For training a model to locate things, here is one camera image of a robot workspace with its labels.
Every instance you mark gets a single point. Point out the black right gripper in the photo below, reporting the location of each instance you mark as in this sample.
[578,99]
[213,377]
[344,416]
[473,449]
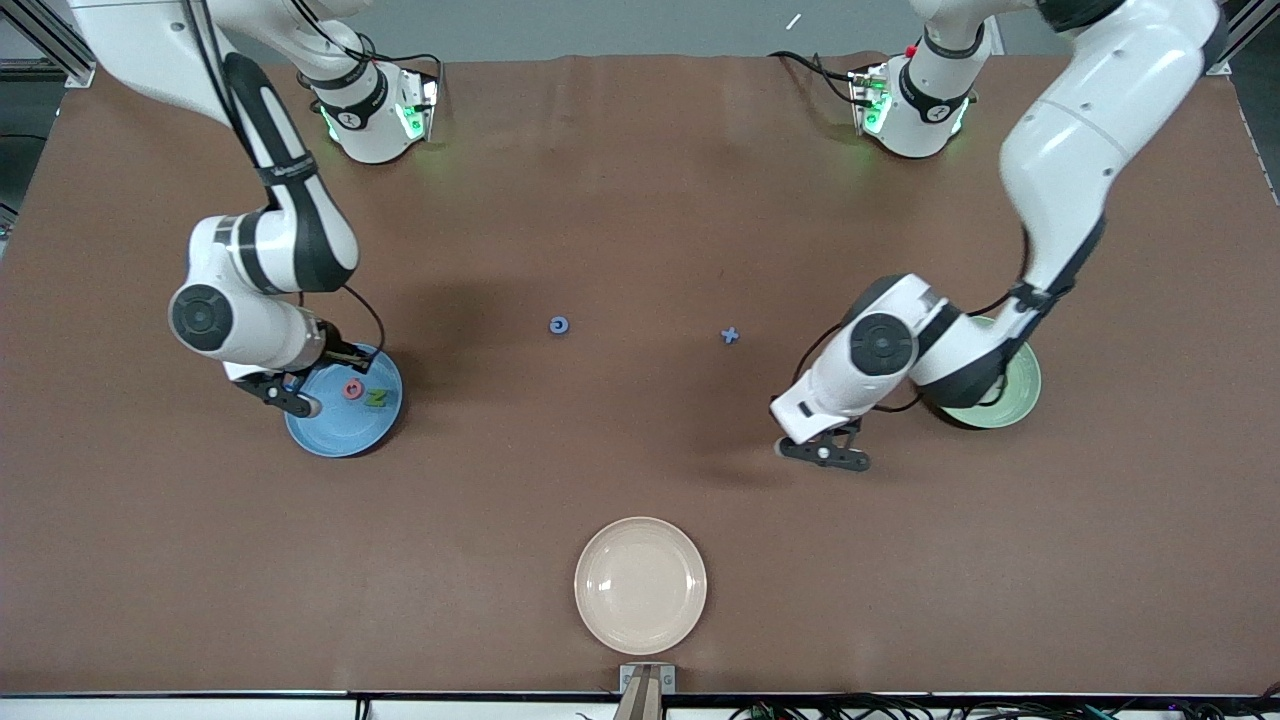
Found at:
[343,357]

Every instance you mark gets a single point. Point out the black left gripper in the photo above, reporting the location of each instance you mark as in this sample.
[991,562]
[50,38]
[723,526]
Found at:
[852,428]

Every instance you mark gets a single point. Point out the green foam letter N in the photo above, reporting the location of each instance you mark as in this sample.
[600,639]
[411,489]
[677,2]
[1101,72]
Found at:
[376,398]

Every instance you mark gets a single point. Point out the blue foam letter C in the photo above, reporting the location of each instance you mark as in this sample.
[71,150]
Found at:
[558,318]

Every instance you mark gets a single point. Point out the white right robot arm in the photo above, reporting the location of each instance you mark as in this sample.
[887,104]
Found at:
[250,330]

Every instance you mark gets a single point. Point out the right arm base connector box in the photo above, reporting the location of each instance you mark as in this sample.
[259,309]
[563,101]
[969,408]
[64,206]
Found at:
[420,115]

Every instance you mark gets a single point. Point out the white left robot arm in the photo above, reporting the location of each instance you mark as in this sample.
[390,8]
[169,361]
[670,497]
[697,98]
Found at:
[1090,130]

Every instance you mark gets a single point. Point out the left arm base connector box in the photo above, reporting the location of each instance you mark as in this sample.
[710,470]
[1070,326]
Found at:
[868,100]

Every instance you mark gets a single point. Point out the blue plate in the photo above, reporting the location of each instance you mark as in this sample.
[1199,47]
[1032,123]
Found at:
[340,435]

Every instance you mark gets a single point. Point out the light green plate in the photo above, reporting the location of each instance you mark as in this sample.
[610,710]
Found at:
[1020,385]

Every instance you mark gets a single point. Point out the beige plate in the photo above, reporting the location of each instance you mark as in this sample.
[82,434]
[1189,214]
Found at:
[640,585]

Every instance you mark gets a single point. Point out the brown table mat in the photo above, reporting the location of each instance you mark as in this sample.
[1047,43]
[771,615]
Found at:
[640,200]

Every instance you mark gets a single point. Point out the silver camera mount bracket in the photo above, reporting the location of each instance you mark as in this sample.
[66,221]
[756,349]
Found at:
[646,685]

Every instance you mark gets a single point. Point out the aluminium extrusion frame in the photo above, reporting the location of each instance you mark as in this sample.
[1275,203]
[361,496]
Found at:
[72,78]
[1250,20]

